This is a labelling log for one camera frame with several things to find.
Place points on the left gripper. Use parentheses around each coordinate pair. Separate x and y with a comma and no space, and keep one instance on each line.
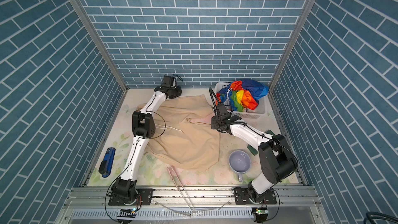
(178,91)

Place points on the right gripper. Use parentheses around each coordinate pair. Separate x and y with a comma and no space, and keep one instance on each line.
(213,122)

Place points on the beige shorts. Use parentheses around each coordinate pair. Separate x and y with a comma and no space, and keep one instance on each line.
(184,137)

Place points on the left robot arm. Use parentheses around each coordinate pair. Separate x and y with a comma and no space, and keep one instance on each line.
(143,128)

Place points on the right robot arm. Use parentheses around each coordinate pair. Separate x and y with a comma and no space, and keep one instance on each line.
(277,161)

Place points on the rainbow coloured shorts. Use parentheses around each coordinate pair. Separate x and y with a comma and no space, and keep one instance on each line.
(242,95)

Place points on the white plastic basket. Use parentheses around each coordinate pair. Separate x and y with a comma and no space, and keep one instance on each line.
(249,114)

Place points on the lavender mug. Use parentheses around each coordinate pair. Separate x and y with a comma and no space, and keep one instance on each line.
(240,163)

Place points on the pink chopstick pair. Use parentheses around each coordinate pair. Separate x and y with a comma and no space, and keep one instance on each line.
(180,183)

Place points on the blue stapler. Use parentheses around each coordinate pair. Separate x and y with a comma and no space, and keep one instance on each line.
(106,164)

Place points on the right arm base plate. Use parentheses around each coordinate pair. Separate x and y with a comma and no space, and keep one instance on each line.
(247,195)

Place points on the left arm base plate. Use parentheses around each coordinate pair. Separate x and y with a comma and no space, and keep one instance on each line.
(138,197)

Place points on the white cable duct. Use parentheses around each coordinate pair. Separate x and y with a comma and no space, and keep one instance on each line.
(162,214)

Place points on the aluminium front rail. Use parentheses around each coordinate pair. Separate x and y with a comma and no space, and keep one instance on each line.
(195,197)

